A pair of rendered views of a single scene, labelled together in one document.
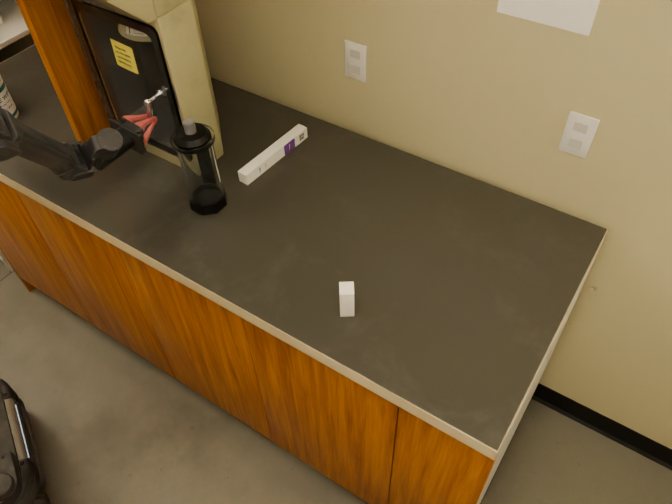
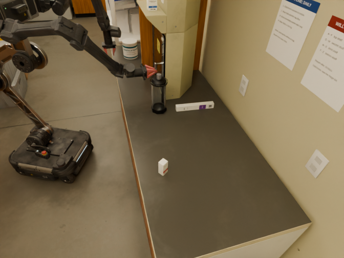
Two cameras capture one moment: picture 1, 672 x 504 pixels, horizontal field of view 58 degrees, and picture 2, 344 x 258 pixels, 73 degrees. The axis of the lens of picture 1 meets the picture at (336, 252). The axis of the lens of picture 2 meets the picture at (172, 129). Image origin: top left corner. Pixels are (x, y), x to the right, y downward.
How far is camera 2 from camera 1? 0.58 m
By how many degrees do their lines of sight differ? 26
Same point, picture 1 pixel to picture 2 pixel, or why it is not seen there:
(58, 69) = (143, 44)
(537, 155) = (295, 164)
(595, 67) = (336, 131)
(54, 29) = (147, 30)
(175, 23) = (173, 38)
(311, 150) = (210, 112)
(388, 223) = (210, 153)
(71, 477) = (86, 177)
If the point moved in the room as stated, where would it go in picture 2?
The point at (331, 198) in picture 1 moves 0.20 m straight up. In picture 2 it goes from (199, 132) to (203, 106)
